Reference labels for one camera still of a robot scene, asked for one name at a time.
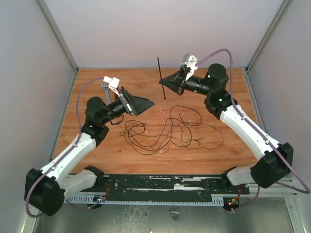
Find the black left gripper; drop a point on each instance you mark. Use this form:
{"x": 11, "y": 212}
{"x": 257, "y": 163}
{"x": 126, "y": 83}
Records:
{"x": 136, "y": 105}

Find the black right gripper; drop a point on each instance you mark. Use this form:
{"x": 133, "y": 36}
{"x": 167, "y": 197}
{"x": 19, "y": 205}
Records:
{"x": 181, "y": 81}

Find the black zip tie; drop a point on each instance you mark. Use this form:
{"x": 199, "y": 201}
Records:
{"x": 160, "y": 75}

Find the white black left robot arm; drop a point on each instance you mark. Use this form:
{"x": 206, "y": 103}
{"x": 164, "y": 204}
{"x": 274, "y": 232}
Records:
{"x": 46, "y": 189}

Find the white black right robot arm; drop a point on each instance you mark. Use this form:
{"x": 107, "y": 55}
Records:
{"x": 272, "y": 157}

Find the silver adjustable wrench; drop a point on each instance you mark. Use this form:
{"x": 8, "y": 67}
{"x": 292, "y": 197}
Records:
{"x": 105, "y": 88}

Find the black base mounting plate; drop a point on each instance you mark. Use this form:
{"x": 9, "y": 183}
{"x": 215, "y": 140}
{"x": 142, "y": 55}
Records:
{"x": 166, "y": 184}

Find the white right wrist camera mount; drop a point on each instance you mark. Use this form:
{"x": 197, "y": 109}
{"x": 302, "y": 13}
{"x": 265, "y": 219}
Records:
{"x": 189, "y": 65}

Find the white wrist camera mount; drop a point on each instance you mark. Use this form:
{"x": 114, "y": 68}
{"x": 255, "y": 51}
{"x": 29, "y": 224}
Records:
{"x": 112, "y": 84}
{"x": 189, "y": 65}

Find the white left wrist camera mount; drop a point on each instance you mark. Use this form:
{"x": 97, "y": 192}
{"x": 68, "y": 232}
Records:
{"x": 112, "y": 84}

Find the grey slotted cable duct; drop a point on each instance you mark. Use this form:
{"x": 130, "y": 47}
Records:
{"x": 192, "y": 199}

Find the aluminium frame rail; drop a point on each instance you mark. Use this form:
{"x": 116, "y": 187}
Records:
{"x": 276, "y": 72}

